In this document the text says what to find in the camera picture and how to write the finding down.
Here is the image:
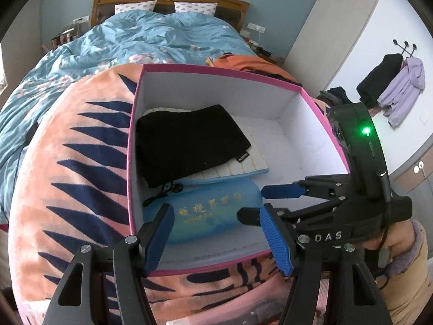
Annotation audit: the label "blue floral duvet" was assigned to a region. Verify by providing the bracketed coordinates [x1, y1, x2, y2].
[0, 10, 258, 217]

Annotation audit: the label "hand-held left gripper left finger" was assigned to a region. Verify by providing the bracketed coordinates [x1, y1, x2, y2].
[42, 204, 176, 325]

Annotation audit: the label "pink cardboard box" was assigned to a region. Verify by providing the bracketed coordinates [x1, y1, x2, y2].
[129, 63, 352, 276]

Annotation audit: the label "black coat hooks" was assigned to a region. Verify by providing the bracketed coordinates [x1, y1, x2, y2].
[392, 39, 419, 59]

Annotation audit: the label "orange garment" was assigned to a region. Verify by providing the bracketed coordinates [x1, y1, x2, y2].
[206, 53, 296, 82]

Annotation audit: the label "black drawstring pouch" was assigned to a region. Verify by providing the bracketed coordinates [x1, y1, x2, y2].
[136, 105, 253, 189]

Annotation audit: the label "orange patterned fleece blanket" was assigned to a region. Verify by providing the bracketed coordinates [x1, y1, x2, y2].
[8, 63, 339, 325]

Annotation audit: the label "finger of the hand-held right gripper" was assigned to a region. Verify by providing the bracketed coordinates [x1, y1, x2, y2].
[236, 198, 352, 233]
[261, 174, 356, 207]

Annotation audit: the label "person's right hand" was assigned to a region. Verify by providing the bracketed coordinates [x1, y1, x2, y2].
[365, 220, 420, 252]

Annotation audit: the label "black garment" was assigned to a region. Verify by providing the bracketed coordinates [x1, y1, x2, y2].
[319, 87, 353, 106]

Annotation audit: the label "beige wardrobe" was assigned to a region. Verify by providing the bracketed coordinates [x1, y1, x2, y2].
[287, 0, 385, 93]

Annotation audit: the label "blue glasses case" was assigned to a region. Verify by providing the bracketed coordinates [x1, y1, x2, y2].
[142, 178, 263, 245]

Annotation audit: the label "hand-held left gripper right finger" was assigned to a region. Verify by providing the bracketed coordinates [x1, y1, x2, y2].
[259, 203, 395, 325]

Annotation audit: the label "white dotted pillow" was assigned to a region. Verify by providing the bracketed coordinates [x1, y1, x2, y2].
[115, 1, 157, 16]
[174, 2, 218, 17]

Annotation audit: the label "purple hanging coat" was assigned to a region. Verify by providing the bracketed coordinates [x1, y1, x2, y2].
[377, 57, 426, 129]

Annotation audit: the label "black hanging coat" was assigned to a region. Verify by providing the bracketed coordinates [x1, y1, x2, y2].
[356, 54, 404, 109]

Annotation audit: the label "grey cabinet with knobs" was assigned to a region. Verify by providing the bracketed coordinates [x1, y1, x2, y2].
[395, 152, 433, 197]

